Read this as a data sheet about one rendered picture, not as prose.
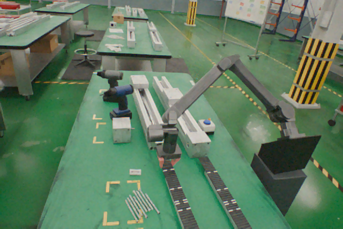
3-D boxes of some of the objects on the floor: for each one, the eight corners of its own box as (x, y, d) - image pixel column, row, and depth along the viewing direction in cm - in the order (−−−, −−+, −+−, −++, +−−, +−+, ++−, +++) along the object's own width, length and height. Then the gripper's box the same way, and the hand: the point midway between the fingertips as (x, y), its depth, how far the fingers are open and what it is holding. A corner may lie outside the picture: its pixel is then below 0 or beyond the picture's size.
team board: (213, 45, 713) (226, -21, 625) (225, 45, 738) (238, -18, 649) (248, 60, 601) (268, -18, 512) (260, 59, 625) (281, -15, 537)
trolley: (24, 52, 467) (16, 2, 422) (-3, 51, 452) (-14, 1, 406) (37, 41, 555) (31, -1, 509) (14, 40, 539) (6, -3, 494)
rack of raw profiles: (259, 32, 1124) (271, -14, 1024) (274, 34, 1142) (287, -11, 1043) (303, 50, 838) (324, -11, 738) (321, 52, 856) (343, -8, 756)
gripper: (161, 145, 89) (157, 173, 96) (184, 143, 92) (179, 170, 99) (157, 135, 95) (154, 162, 102) (179, 133, 98) (174, 160, 105)
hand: (166, 165), depth 100 cm, fingers closed on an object, 5 cm apart
